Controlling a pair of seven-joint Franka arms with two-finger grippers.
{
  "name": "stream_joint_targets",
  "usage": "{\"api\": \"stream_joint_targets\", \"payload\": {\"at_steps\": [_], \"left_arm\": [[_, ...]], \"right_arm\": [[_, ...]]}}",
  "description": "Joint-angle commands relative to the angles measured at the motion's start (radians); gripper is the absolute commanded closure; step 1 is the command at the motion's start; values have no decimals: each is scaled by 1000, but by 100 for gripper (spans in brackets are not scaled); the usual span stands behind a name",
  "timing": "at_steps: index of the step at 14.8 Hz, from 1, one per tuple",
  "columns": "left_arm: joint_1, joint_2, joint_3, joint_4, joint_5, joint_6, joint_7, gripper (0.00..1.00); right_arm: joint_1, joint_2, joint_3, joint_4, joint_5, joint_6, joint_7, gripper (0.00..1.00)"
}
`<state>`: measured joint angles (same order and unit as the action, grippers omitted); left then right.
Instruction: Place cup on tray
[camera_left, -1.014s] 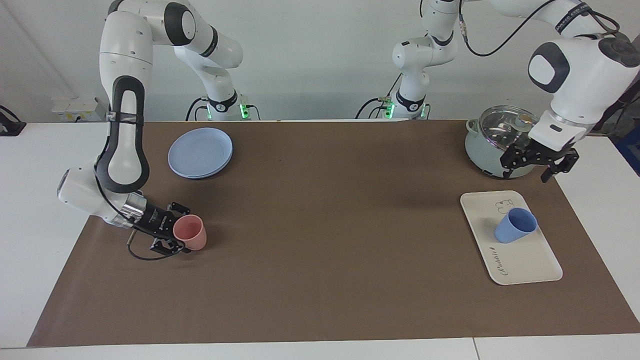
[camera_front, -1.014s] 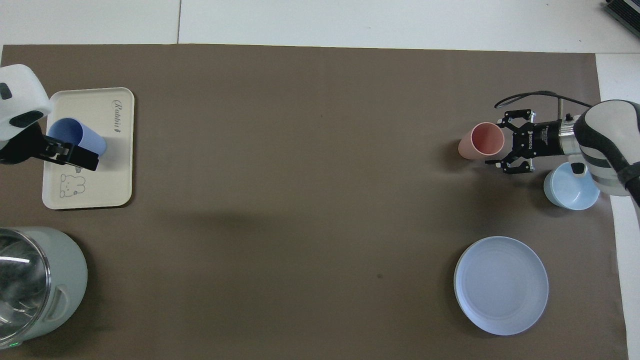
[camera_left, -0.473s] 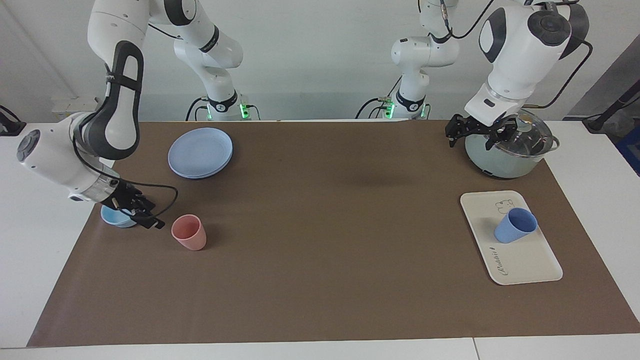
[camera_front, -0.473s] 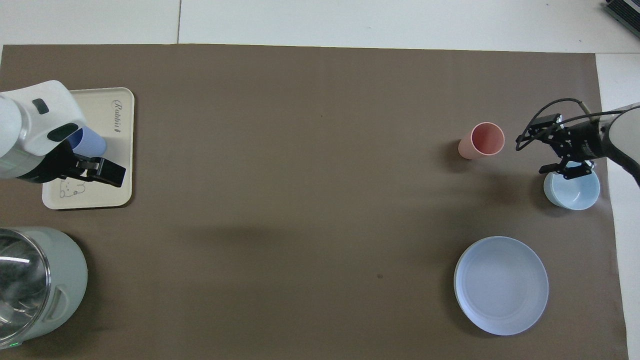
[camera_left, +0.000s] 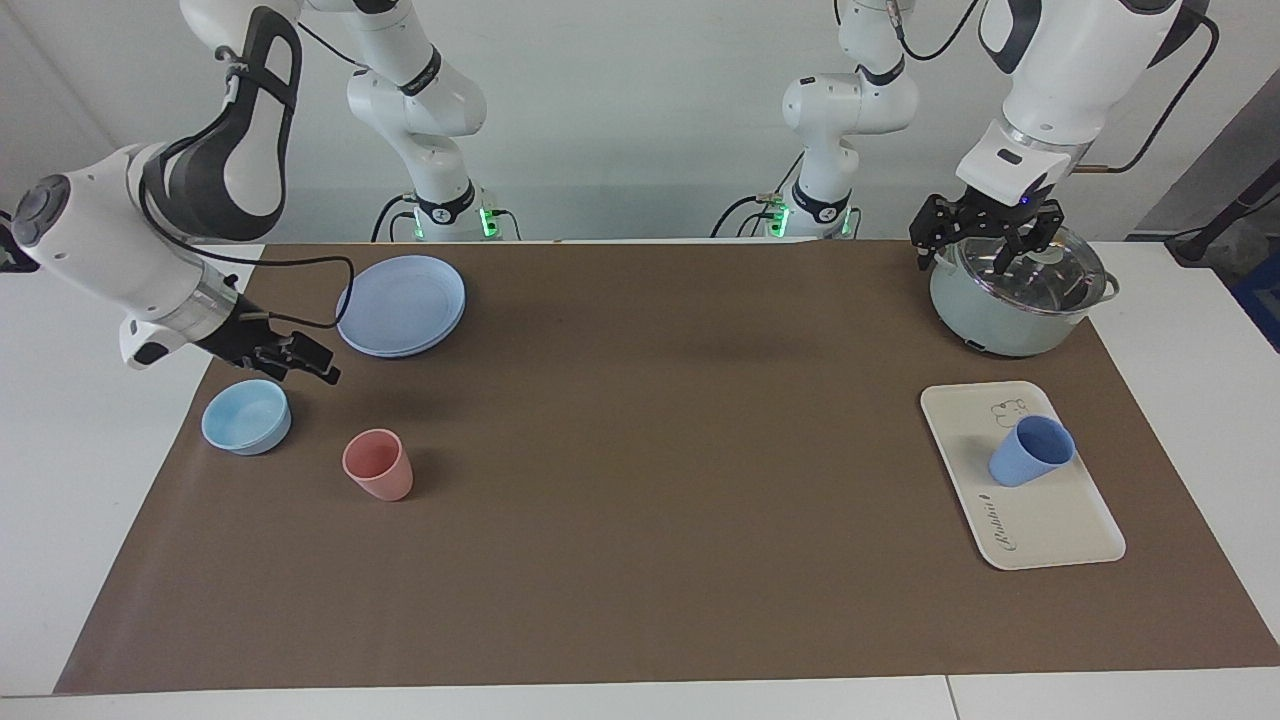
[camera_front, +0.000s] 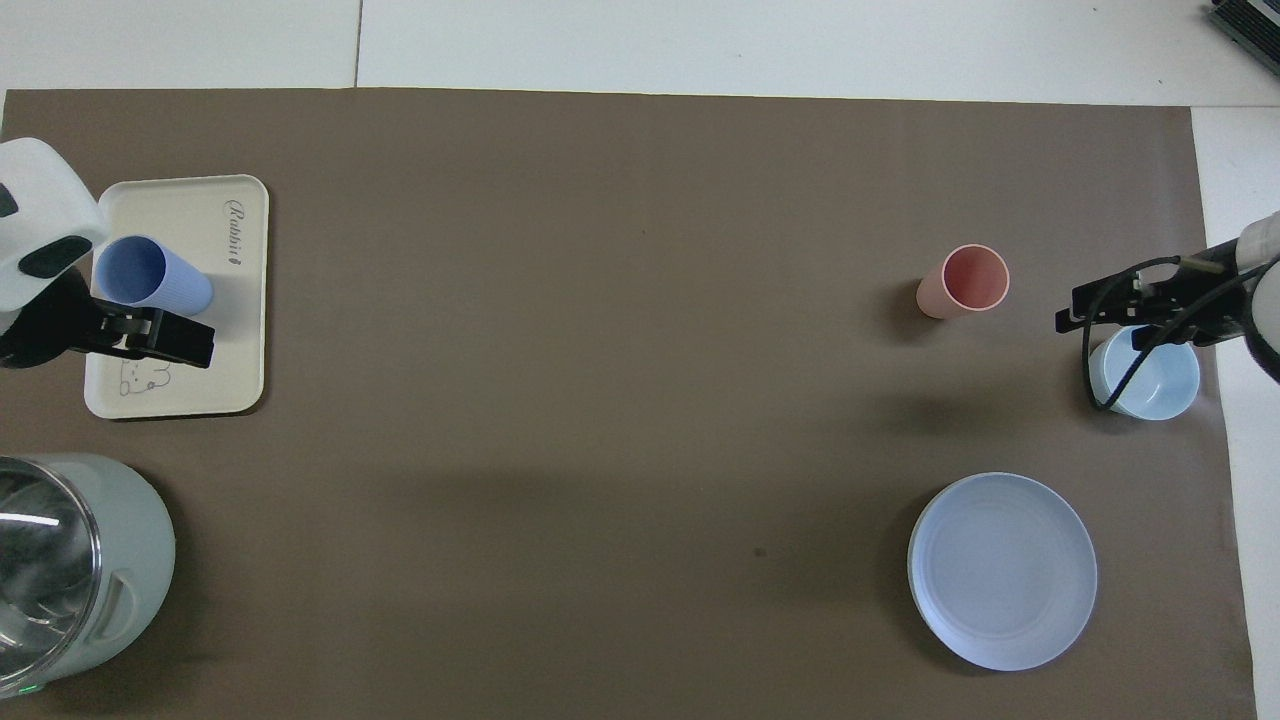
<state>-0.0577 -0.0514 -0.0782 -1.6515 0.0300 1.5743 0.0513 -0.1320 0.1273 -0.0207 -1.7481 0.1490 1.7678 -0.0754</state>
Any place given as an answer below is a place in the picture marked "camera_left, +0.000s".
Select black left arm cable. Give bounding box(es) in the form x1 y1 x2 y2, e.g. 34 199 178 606
1075 5 1221 176

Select cream tray with rabbit print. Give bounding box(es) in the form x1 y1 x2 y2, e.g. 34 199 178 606
920 380 1127 571

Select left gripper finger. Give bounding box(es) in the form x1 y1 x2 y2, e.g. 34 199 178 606
908 195 969 273
993 200 1066 278

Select black base cable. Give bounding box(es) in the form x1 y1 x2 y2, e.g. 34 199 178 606
370 193 421 243
710 190 801 241

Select pale green cooking pot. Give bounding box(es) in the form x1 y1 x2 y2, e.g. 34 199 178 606
928 225 1121 358

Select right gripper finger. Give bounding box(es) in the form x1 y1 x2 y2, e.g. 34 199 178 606
262 328 333 363
255 352 341 387

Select light blue bowl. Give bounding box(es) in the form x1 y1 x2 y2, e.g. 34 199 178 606
201 379 293 456

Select glass pot lid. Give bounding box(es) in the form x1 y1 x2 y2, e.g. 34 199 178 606
940 228 1113 319

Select brown paper table mat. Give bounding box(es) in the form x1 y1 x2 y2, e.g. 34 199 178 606
55 240 1280 696

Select blue box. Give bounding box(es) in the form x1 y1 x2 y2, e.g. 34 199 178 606
1232 250 1280 353

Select pink plastic cup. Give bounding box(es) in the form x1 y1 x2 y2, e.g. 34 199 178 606
342 429 414 502

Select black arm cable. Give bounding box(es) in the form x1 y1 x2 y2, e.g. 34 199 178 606
138 150 359 331
1075 5 1221 176

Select pale blue plate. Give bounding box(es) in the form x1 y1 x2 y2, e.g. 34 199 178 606
335 255 467 359

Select blue plastic cup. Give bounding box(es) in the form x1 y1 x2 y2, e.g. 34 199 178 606
988 415 1077 489

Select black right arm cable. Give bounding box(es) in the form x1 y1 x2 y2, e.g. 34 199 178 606
138 150 359 331

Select black stand pole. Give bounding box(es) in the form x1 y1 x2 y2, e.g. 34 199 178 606
1165 185 1280 267

